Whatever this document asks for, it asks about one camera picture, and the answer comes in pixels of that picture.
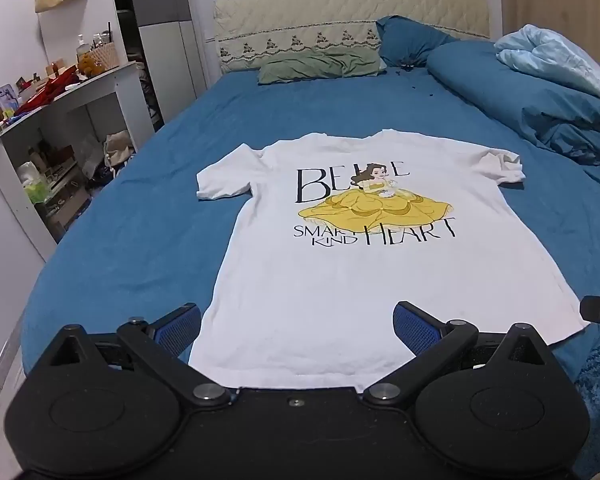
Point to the beige cloth under desk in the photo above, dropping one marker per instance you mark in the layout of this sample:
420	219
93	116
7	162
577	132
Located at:
117	147

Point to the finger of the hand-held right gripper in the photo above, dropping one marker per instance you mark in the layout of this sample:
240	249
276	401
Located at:
597	307

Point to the bed with blue sheet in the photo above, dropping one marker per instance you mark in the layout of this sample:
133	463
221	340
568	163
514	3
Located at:
130	220

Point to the light blue box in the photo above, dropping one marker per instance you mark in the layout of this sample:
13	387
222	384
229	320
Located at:
6	100

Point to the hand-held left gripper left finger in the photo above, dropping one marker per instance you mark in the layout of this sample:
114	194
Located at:
180	327

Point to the green pillow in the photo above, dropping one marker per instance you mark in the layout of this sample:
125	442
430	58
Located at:
320	65

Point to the woven basket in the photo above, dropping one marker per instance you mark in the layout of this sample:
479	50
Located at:
104	56

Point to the light blue blanket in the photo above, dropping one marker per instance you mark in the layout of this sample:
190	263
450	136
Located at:
555	57

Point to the small brown teddy bear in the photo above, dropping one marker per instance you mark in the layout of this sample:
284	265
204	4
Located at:
89	65

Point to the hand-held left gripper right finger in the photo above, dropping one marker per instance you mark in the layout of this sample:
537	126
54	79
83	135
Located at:
414	330

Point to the green packet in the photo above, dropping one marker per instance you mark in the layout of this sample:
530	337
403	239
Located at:
36	185

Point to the white desk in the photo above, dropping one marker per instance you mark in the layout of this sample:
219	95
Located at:
125	85

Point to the white pump bottle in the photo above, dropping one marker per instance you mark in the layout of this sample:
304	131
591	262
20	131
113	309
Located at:
82	47

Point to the beige quilted headboard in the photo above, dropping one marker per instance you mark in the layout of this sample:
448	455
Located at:
305	15

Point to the red cloth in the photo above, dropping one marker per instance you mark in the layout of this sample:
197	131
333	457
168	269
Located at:
45	92

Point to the blue duvet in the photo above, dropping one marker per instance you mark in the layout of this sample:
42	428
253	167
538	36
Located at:
505	90

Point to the white printed t-shirt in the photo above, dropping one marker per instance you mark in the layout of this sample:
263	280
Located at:
330	285

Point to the blue pillow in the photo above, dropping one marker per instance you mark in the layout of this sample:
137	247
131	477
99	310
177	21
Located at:
410	40

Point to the grey and white wardrobe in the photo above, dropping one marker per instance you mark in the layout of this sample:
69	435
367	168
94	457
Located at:
165	35

